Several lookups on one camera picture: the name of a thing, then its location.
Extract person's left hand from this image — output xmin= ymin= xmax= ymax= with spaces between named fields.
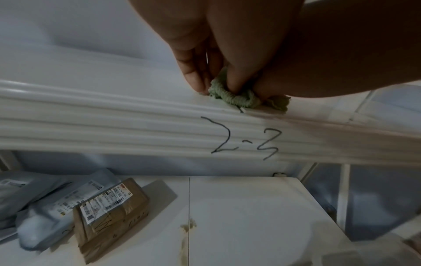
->
xmin=128 ymin=0 xmax=421 ymax=99

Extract green cleaning cloth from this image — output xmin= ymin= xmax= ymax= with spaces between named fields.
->
xmin=208 ymin=67 xmax=292 ymax=113

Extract white metal shelving rack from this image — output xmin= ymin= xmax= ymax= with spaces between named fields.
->
xmin=0 ymin=0 xmax=421 ymax=266

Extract brown cardboard parcel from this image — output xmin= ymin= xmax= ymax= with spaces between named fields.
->
xmin=72 ymin=177 xmax=150 ymax=265

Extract grey plastic mailer bag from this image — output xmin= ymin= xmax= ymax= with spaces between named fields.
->
xmin=0 ymin=171 xmax=68 ymax=230
xmin=16 ymin=168 xmax=123 ymax=252

